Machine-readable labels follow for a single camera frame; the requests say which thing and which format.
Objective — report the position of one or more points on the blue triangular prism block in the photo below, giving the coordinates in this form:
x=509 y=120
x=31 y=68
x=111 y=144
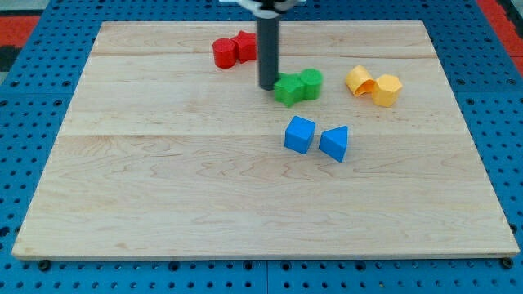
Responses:
x=334 y=142

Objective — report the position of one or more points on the light wooden board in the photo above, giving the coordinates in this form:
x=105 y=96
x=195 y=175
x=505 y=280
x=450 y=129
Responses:
x=164 y=156

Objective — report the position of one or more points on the green cylinder block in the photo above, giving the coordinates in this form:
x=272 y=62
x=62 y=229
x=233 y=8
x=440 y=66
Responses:
x=312 y=80

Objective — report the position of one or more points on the blue cube block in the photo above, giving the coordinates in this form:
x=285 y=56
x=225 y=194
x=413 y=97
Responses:
x=299 y=134

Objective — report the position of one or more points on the yellow arch block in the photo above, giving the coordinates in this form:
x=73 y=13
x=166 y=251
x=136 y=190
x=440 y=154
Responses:
x=359 y=81

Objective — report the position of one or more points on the green star block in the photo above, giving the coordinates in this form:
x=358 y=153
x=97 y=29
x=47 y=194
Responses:
x=289 y=89

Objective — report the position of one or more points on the red star block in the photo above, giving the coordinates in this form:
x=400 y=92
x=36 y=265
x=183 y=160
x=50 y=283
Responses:
x=245 y=46

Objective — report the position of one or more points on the red cylinder block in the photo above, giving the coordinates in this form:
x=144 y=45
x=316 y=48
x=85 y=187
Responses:
x=224 y=53

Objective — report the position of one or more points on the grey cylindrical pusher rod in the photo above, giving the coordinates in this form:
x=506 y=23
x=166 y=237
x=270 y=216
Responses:
x=267 y=49

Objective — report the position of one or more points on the yellow hexagon block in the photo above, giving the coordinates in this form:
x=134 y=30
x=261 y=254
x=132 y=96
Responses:
x=386 y=90

